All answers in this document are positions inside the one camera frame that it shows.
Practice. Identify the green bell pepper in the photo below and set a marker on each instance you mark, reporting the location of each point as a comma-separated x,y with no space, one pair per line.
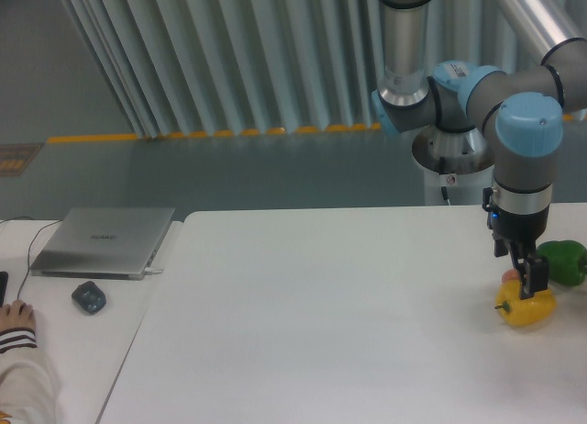
566,261

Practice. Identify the yellow bell pepper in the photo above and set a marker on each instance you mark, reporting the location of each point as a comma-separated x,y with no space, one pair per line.
518,312

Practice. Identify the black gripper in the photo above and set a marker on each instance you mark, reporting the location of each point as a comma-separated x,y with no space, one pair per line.
516,221

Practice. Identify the cream sleeved forearm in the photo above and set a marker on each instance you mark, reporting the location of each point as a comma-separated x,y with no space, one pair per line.
28,393

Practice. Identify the white usb plug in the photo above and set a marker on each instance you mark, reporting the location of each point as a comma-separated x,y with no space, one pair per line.
151,271

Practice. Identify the silver closed laptop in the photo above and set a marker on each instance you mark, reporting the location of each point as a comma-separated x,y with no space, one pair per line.
105,242

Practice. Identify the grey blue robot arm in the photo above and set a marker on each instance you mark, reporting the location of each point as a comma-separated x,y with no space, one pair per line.
518,114

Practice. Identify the black phone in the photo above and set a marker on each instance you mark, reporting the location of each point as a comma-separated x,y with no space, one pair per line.
3,286

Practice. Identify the white folding partition screen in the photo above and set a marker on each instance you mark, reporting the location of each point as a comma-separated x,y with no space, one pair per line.
215,67

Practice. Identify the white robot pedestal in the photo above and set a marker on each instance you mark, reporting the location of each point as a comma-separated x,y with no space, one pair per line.
456,166

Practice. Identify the brown egg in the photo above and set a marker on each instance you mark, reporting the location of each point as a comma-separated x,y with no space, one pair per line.
510,275

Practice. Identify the person's hand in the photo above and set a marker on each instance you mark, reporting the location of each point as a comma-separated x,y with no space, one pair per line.
17,315

